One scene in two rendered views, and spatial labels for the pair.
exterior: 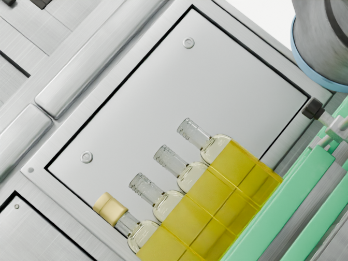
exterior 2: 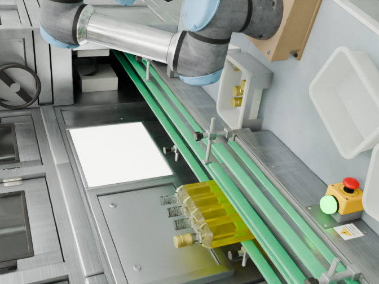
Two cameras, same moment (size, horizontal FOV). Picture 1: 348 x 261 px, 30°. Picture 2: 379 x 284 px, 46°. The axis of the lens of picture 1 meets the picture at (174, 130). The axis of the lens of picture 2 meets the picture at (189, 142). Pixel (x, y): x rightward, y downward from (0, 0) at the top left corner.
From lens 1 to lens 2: 0.90 m
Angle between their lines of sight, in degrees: 51
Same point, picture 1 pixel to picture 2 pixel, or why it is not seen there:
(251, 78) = (149, 195)
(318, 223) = (243, 156)
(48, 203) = not seen: outside the picture
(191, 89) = (136, 215)
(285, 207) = (231, 160)
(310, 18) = (196, 56)
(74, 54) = (77, 247)
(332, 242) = (254, 152)
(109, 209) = (184, 236)
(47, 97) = (89, 268)
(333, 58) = (214, 57)
